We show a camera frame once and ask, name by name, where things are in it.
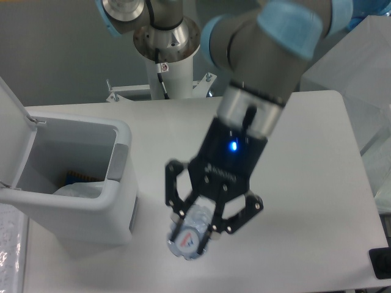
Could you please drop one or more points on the white mounting bracket left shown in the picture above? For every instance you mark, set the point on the white mounting bracket left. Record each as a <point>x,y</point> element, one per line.
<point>129,92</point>

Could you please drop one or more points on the white mounting bracket right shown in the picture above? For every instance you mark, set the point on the white mounting bracket right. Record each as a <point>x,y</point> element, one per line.
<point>202,88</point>

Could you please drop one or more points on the clear crushed plastic bottle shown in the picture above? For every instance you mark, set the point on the clear crushed plastic bottle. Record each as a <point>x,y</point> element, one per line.
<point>191,233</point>

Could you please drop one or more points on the blue water jug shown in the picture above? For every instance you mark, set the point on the blue water jug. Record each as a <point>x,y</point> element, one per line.
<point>364,8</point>

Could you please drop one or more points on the black device at edge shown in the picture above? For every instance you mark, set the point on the black device at edge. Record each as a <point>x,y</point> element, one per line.
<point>380,260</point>

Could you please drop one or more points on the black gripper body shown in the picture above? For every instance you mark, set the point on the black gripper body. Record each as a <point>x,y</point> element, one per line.
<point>225,162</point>

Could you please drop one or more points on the white plastic wrapper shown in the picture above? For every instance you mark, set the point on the white plastic wrapper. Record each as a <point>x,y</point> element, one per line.
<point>81,190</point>

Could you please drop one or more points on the white mounting bracket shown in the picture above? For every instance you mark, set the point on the white mounting bracket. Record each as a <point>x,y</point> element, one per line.
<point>202,88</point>
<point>129,92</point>

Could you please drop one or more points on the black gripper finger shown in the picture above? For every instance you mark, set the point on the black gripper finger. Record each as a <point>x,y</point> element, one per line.
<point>253,206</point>
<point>179,207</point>

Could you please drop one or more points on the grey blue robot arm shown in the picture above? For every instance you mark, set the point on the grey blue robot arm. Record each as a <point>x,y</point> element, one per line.
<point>266,51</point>

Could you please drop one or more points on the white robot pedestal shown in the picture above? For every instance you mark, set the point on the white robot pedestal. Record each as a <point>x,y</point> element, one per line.
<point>176,76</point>

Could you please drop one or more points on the blue yellow snack packet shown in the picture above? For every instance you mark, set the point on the blue yellow snack packet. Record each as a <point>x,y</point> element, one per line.
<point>72,177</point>

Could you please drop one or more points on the white open trash can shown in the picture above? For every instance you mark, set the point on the white open trash can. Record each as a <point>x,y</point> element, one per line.
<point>39,148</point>

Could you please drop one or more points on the paper sheet in sleeve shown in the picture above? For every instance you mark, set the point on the paper sheet in sleeve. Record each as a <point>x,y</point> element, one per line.
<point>14,228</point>

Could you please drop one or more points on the translucent plastic box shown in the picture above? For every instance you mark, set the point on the translucent plastic box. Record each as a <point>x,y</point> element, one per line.
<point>358,67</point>

